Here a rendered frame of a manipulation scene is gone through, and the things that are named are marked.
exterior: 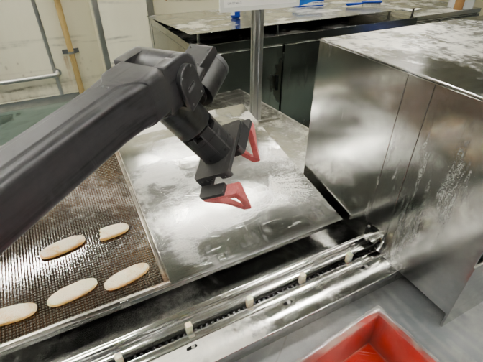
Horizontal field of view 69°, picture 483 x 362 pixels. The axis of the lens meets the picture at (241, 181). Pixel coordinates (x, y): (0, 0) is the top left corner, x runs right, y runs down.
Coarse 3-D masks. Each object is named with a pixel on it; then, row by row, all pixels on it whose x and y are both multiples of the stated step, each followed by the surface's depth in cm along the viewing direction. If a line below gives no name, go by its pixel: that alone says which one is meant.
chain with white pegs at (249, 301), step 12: (348, 252) 87; (336, 264) 88; (300, 276) 81; (312, 276) 85; (288, 288) 82; (252, 300) 76; (228, 312) 77; (204, 324) 75; (180, 336) 73; (156, 348) 71; (120, 360) 66
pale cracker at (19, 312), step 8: (24, 304) 71; (32, 304) 71; (0, 312) 69; (8, 312) 69; (16, 312) 69; (24, 312) 69; (32, 312) 70; (0, 320) 68; (8, 320) 68; (16, 320) 68
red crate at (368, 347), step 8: (368, 344) 73; (360, 352) 71; (368, 352) 71; (376, 352) 71; (344, 360) 70; (352, 360) 70; (360, 360) 70; (368, 360) 70; (376, 360) 70; (384, 360) 70
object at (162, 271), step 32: (96, 192) 94; (128, 224) 88; (32, 256) 79; (128, 256) 81; (160, 256) 80; (32, 288) 74; (96, 288) 75; (128, 288) 76; (160, 288) 76; (32, 320) 69; (64, 320) 69
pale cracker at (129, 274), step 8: (136, 264) 79; (144, 264) 79; (120, 272) 77; (128, 272) 77; (136, 272) 77; (144, 272) 78; (112, 280) 76; (120, 280) 76; (128, 280) 76; (112, 288) 75
